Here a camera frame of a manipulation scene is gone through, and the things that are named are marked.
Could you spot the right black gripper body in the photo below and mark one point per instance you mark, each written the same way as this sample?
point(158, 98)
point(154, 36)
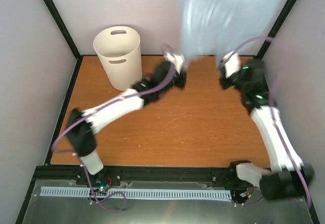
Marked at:
point(241, 85)

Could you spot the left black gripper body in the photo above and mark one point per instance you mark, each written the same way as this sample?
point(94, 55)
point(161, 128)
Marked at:
point(183, 81)

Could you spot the translucent blue trash bag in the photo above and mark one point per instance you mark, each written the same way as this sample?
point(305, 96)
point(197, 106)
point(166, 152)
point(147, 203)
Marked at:
point(219, 26)

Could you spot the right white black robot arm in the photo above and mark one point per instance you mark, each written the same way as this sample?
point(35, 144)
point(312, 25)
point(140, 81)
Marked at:
point(288, 176)

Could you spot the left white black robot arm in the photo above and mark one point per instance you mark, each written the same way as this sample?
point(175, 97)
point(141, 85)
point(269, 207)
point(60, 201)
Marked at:
point(84, 125)

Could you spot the white plastic trash bin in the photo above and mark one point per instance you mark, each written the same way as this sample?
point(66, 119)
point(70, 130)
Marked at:
point(119, 51)

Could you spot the green lit circuit board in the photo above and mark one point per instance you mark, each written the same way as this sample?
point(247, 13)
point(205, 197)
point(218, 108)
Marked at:
point(104, 184)

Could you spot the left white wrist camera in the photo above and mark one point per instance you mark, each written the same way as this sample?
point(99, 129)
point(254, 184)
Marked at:
point(175, 58)

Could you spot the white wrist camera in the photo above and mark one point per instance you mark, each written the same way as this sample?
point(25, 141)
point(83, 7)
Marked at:
point(229, 65)
point(175, 58)

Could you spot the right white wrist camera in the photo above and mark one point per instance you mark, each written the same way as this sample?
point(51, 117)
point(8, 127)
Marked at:
point(229, 65)

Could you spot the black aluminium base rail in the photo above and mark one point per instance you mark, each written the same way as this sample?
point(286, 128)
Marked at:
point(218, 177)

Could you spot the right black frame post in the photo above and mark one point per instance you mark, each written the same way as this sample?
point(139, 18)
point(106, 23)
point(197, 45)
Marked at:
point(281, 18)

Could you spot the black frame post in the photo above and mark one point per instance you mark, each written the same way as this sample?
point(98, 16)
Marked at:
point(281, 18)
point(62, 27)

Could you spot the left black frame post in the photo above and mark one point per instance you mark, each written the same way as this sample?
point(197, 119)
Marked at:
point(62, 27)

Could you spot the light blue slotted cable duct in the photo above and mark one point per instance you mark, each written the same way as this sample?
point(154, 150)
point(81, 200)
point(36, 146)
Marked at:
point(138, 194)

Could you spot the grey metal base plate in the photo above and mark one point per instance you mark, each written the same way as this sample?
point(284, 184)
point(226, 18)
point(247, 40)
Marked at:
point(109, 210)

